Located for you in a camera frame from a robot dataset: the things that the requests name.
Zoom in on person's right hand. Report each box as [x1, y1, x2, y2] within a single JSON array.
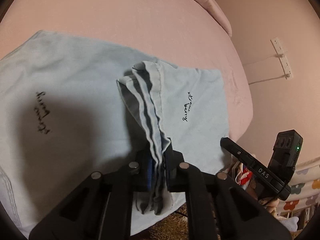
[[258, 198, 279, 218]]

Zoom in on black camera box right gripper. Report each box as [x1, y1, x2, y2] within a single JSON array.
[[268, 129, 303, 178]]

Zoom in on light blue strawberry pants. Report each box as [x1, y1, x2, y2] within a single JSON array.
[[1, 31, 229, 236]]

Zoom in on brown fuzzy rug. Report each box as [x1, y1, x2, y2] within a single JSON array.
[[130, 204, 189, 240]]

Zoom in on floral pattern cloth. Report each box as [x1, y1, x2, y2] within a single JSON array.
[[274, 155, 320, 230]]

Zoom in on pink bed sheet mattress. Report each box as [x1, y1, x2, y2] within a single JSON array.
[[0, 0, 253, 156]]

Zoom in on white power cable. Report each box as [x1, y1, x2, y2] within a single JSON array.
[[243, 55, 291, 86]]

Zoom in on white wall power strip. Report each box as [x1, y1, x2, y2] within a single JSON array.
[[270, 37, 293, 79]]

